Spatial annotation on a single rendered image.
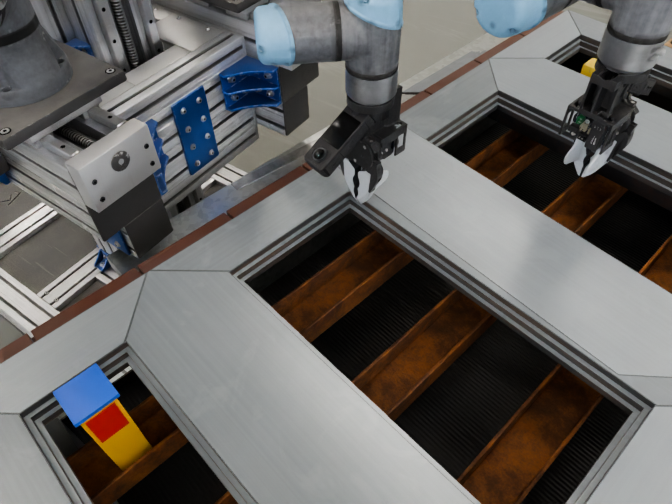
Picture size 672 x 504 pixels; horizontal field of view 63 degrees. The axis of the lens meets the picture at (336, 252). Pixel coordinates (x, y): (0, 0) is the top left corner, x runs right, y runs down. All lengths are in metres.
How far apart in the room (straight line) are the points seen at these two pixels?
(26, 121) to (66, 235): 1.08
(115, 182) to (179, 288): 0.20
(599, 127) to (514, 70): 0.49
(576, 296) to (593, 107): 0.27
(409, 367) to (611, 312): 0.32
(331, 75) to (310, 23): 2.15
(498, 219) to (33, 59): 0.76
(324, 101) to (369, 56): 1.95
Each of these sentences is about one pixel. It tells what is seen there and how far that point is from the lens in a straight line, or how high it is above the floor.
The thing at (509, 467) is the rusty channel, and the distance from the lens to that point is 0.91.
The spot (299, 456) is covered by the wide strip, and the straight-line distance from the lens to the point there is 0.71.
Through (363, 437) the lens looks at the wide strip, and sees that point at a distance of 0.71.
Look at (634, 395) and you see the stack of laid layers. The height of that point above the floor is 0.84.
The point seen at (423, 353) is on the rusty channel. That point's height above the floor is 0.68.
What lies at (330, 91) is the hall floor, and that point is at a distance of 2.77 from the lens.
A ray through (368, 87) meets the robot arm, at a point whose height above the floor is 1.09.
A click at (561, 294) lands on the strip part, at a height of 0.85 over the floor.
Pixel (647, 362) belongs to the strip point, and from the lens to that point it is 0.86.
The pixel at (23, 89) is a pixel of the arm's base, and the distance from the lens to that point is 0.96.
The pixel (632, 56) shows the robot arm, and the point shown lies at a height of 1.14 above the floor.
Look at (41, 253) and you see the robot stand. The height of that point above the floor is 0.21.
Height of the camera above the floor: 1.51
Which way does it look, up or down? 50 degrees down
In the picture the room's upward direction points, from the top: 1 degrees counter-clockwise
